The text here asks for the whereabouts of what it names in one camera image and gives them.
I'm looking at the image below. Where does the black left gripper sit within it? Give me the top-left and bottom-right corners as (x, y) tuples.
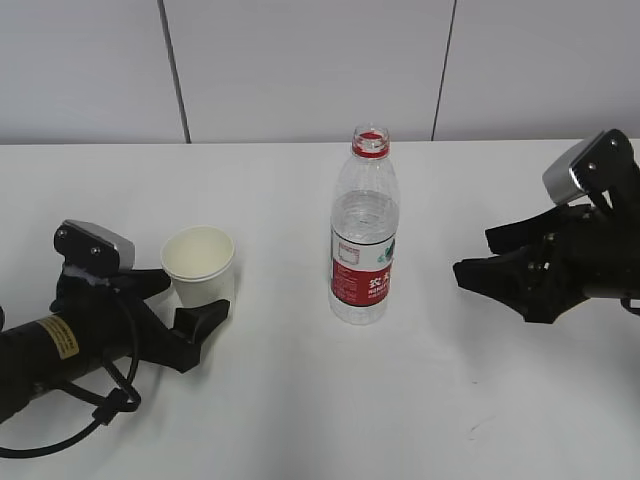
(50, 269), (231, 373)

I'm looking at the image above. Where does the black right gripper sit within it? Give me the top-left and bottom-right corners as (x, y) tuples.
(453, 204), (639, 324)

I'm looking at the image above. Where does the white paper cup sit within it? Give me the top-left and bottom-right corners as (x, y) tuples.
(160, 225), (236, 308)

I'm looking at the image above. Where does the clear water bottle red label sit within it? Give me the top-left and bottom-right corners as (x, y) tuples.
(329, 123), (400, 326)

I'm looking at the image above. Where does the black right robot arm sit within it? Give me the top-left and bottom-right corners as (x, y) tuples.
(453, 145), (639, 324)

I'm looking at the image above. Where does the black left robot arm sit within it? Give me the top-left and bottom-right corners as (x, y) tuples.
(1, 269), (230, 420)

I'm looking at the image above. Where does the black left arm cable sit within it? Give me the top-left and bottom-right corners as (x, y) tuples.
(0, 292), (143, 457)

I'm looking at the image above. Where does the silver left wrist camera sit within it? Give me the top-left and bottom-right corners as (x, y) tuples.
(53, 219), (135, 278)

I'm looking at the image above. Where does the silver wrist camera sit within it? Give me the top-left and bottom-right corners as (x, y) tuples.
(53, 219), (135, 278)
(542, 129), (639, 211)

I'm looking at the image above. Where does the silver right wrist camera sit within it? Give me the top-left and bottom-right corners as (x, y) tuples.
(542, 129), (639, 211)

